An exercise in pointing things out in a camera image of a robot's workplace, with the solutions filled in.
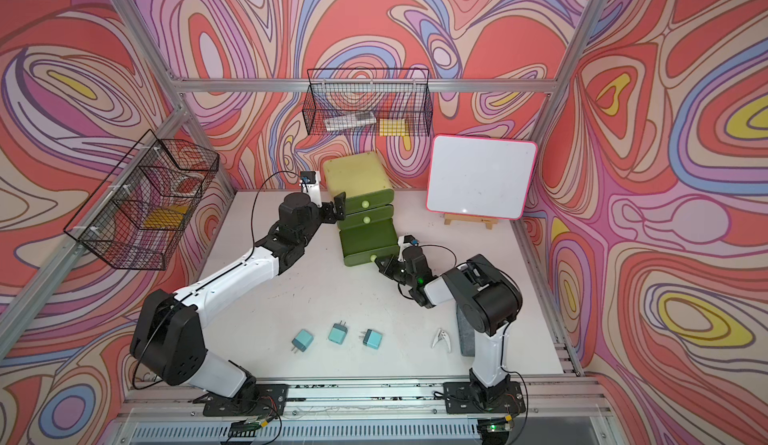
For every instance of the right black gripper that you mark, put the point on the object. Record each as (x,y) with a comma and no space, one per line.
(389,267)

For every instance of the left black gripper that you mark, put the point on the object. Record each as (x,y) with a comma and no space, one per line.
(330,217)

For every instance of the green bottom drawer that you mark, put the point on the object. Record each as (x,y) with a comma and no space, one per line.
(365,243)

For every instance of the yellow green drawer cabinet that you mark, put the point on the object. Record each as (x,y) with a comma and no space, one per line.
(369,192)

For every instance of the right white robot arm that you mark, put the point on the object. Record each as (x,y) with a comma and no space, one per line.
(487,297)

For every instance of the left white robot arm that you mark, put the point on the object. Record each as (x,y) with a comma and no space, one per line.
(168,338)

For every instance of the teal plug three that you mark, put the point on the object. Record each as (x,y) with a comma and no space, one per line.
(372,339)

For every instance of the grey box in back basket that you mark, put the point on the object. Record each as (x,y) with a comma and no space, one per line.
(349,121)

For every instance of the teal plug two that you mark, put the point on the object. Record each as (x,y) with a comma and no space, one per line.
(338,333)

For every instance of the yellow sponge in back basket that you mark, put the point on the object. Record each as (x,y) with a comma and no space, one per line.
(393,128)

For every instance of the small white clip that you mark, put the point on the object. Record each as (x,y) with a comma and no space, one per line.
(442,336)

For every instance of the grey felt eraser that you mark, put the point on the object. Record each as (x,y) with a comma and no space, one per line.
(466,335)

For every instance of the teal plug one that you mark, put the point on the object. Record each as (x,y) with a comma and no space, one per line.
(302,341)

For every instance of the wooden easel stand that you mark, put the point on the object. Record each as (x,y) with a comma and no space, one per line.
(487,222)

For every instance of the pink framed whiteboard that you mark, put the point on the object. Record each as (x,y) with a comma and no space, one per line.
(481,177)

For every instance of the yellow item in left basket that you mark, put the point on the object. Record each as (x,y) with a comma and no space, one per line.
(165,218)

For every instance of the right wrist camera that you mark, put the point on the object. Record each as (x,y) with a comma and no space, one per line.
(405,242)

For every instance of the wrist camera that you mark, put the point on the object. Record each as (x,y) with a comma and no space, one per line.
(405,242)
(310,185)

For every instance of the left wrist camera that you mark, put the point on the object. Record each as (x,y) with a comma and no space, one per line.
(310,185)

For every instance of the back black wire basket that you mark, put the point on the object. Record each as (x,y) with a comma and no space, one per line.
(389,93)

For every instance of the black wire basket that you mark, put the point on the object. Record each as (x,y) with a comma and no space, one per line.
(154,172)
(389,93)

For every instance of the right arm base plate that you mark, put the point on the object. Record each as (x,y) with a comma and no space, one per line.
(507,398)

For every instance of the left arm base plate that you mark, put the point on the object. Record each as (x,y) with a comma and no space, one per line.
(254,400)

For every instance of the left black wire basket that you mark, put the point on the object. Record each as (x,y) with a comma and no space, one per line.
(154,172)

